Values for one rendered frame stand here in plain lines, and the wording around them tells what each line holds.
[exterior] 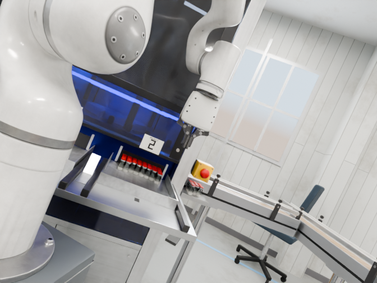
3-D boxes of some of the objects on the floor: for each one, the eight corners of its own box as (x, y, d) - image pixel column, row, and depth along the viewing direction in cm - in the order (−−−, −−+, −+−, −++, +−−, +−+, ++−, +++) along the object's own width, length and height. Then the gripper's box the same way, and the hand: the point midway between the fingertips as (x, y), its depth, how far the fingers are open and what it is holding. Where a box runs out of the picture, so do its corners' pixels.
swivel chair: (283, 272, 321) (323, 187, 315) (290, 299, 260) (341, 195, 254) (233, 244, 337) (271, 163, 330) (229, 264, 275) (275, 165, 269)
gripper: (188, 81, 75) (162, 140, 77) (233, 103, 79) (208, 159, 80) (184, 83, 83) (161, 136, 84) (225, 103, 86) (202, 154, 87)
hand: (187, 141), depth 82 cm, fingers closed
